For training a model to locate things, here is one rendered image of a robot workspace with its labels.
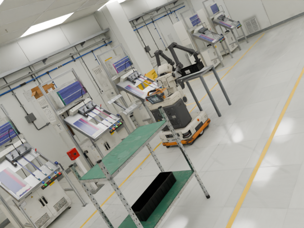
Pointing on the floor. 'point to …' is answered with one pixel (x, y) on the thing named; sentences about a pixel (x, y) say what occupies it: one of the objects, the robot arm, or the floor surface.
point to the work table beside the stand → (205, 86)
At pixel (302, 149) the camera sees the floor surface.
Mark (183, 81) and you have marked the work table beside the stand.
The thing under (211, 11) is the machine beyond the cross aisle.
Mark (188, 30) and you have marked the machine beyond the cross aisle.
